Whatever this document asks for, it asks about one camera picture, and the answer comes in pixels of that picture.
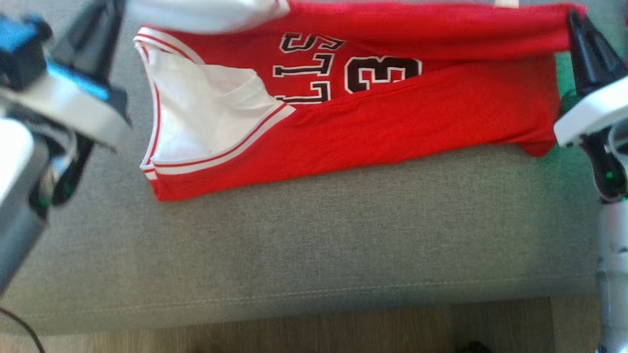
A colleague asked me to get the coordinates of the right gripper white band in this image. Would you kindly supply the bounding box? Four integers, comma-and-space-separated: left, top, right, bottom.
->
553, 11, 628, 148

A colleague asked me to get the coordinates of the grey fabric ottoman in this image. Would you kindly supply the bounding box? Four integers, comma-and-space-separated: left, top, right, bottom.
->
0, 0, 628, 336

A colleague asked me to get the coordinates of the thin black floor cable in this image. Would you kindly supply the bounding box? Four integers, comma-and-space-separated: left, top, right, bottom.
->
0, 306, 47, 353

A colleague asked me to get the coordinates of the red basketball jersey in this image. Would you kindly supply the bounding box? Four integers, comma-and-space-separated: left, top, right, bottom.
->
125, 0, 587, 202

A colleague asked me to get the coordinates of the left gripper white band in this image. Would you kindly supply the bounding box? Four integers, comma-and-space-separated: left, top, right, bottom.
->
0, 0, 132, 151

